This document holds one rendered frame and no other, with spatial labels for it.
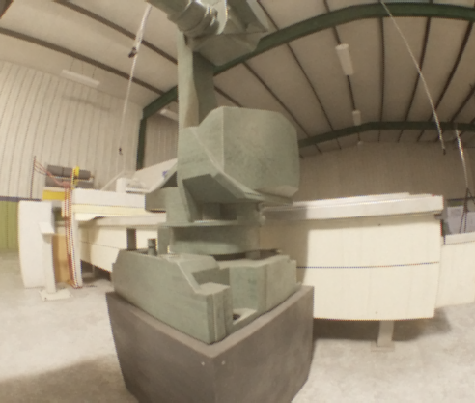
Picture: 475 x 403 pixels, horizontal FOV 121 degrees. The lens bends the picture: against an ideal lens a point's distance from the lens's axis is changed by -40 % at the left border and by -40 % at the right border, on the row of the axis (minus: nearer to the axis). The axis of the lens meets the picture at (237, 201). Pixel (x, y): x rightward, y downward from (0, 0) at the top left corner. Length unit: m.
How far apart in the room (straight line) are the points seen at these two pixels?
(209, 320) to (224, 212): 0.35
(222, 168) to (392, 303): 0.99
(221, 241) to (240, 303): 0.20
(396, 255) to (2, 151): 7.58
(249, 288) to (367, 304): 0.70
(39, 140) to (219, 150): 7.01
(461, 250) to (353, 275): 0.58
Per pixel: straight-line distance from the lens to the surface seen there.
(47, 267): 2.78
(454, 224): 4.79
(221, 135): 0.60
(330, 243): 1.12
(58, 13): 6.68
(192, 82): 1.19
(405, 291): 1.18
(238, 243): 0.72
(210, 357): 0.49
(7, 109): 7.66
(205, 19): 1.15
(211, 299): 0.49
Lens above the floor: 0.77
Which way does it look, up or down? 6 degrees up
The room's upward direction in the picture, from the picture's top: 2 degrees counter-clockwise
